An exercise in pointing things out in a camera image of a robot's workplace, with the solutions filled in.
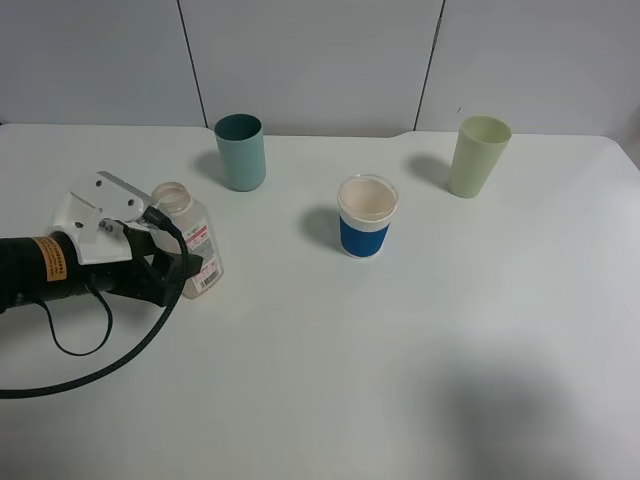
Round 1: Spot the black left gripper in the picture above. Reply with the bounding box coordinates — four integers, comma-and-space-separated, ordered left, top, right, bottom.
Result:
74, 222, 204, 307

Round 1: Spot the clear plastic drink bottle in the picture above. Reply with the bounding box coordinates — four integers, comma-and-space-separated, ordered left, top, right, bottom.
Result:
151, 182, 224, 299

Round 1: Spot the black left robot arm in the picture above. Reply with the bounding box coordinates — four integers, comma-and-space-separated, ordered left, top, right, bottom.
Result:
1, 227, 181, 311

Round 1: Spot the teal plastic cup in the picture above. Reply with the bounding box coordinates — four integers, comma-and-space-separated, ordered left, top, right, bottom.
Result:
214, 113, 266, 192

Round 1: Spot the white cup with blue sleeve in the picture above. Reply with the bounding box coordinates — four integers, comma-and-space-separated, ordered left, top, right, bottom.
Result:
337, 174, 398, 258

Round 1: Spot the pale green plastic cup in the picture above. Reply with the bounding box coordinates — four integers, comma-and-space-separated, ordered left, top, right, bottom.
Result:
448, 116, 512, 198

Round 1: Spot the black braided camera cable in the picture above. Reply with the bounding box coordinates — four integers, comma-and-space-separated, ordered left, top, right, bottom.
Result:
0, 207, 191, 400

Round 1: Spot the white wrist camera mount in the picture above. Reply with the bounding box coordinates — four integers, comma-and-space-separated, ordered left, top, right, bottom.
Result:
47, 171, 155, 265

